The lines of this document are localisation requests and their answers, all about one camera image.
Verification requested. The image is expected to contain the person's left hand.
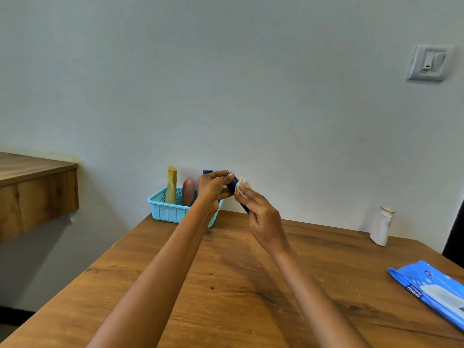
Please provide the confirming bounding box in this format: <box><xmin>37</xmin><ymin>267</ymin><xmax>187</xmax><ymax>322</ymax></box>
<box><xmin>194</xmin><ymin>170</ymin><xmax>235</xmax><ymax>218</ymax></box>

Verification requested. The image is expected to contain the person's right hand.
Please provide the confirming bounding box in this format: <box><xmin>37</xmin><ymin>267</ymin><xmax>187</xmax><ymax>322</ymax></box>
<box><xmin>233</xmin><ymin>184</ymin><xmax>291</xmax><ymax>255</ymax></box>

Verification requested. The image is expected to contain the wide dark blue bottle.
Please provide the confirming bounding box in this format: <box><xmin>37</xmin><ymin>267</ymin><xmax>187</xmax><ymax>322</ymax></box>
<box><xmin>222</xmin><ymin>173</ymin><xmax>251</xmax><ymax>214</ymax></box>

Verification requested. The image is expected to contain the pink bottle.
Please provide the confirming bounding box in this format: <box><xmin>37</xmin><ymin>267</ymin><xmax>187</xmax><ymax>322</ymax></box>
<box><xmin>182</xmin><ymin>178</ymin><xmax>196</xmax><ymax>207</ymax></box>

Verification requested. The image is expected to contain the white wipe cloth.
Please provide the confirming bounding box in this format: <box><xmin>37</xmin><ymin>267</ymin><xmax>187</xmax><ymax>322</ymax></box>
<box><xmin>234</xmin><ymin>176</ymin><xmax>252</xmax><ymax>200</ymax></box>

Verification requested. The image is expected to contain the light blue plastic basket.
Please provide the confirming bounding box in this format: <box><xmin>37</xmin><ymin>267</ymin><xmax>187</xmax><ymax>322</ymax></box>
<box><xmin>147</xmin><ymin>187</ymin><xmax>224</xmax><ymax>229</ymax></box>

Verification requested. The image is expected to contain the blue wet wipes pack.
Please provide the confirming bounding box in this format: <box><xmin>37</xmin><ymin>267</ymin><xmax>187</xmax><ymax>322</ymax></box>
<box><xmin>388</xmin><ymin>260</ymin><xmax>464</xmax><ymax>332</ymax></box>

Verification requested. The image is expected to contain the person's left forearm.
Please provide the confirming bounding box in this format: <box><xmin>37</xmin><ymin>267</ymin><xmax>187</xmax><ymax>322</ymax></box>
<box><xmin>87</xmin><ymin>203</ymin><xmax>220</xmax><ymax>348</ymax></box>

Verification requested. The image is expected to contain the person's right forearm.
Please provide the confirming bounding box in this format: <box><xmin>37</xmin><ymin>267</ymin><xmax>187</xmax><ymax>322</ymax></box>
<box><xmin>272</xmin><ymin>246</ymin><xmax>370</xmax><ymax>348</ymax></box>

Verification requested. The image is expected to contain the wooden table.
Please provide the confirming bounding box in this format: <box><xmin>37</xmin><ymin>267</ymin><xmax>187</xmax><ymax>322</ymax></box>
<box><xmin>0</xmin><ymin>210</ymin><xmax>464</xmax><ymax>348</ymax></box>

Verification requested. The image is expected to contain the wooden side desk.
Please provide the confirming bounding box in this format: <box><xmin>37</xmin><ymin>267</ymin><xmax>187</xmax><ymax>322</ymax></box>
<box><xmin>0</xmin><ymin>152</ymin><xmax>80</xmax><ymax>244</ymax></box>

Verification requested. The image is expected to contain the black door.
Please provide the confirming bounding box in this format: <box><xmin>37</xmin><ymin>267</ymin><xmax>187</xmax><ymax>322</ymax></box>
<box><xmin>442</xmin><ymin>199</ymin><xmax>464</xmax><ymax>269</ymax></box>

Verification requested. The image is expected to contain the grey wall light switch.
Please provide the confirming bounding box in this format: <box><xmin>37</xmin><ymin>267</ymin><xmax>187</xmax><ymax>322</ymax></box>
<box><xmin>406</xmin><ymin>44</ymin><xmax>454</xmax><ymax>83</ymax></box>

